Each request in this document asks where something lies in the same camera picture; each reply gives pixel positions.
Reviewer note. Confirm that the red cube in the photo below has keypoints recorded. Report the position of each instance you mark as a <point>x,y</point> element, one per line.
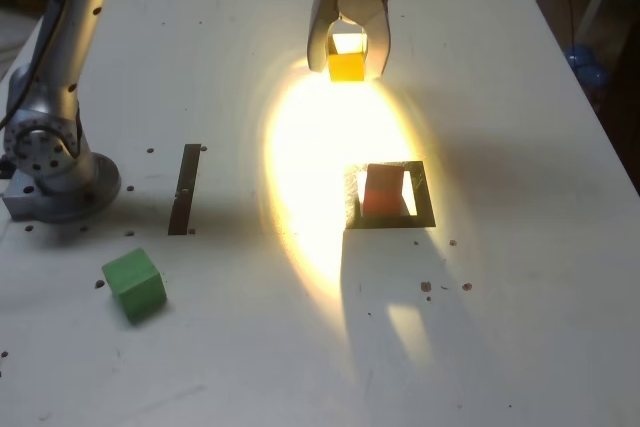
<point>382,192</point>

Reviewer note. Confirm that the yellow cube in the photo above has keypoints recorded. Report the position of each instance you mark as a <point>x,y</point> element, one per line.
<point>346,67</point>

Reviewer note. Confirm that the green cube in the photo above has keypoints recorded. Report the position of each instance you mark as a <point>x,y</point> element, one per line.
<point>135,287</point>

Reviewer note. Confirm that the black tape strip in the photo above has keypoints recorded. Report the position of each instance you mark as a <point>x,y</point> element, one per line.
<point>185,187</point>

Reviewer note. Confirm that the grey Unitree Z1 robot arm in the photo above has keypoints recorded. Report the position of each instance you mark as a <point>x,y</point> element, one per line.
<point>75,47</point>

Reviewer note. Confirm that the blue round object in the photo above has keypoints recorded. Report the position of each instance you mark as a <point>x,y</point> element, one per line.
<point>580,54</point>

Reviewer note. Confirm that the black tape square outline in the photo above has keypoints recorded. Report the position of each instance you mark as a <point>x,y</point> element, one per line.
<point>425,197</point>

